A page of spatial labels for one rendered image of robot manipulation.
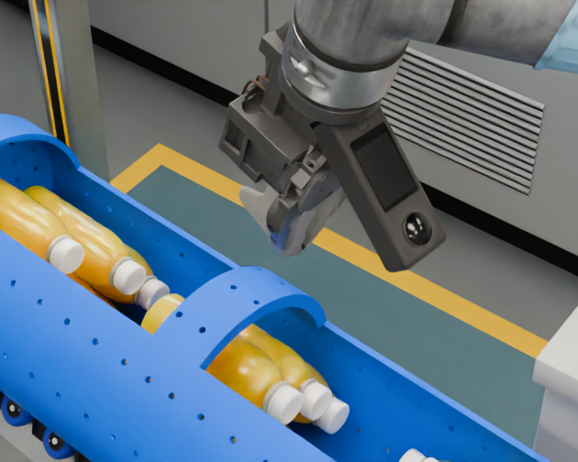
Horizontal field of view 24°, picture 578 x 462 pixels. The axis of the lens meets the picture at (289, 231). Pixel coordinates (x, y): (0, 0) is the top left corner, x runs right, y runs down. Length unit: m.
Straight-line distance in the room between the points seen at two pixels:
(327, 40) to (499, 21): 0.10
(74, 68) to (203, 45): 1.50
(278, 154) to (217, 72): 2.55
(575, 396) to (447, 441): 0.15
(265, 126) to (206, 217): 2.34
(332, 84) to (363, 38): 0.05
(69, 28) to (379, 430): 0.75
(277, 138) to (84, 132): 1.15
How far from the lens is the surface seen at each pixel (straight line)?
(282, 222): 0.94
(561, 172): 2.96
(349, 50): 0.81
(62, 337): 1.42
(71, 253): 1.55
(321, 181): 0.92
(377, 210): 0.89
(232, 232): 3.21
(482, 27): 0.79
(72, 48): 1.95
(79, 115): 2.02
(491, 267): 3.17
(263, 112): 0.93
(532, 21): 0.79
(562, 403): 1.50
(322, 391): 1.44
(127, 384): 1.37
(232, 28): 3.34
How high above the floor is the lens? 2.24
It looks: 44 degrees down
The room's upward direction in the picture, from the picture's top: straight up
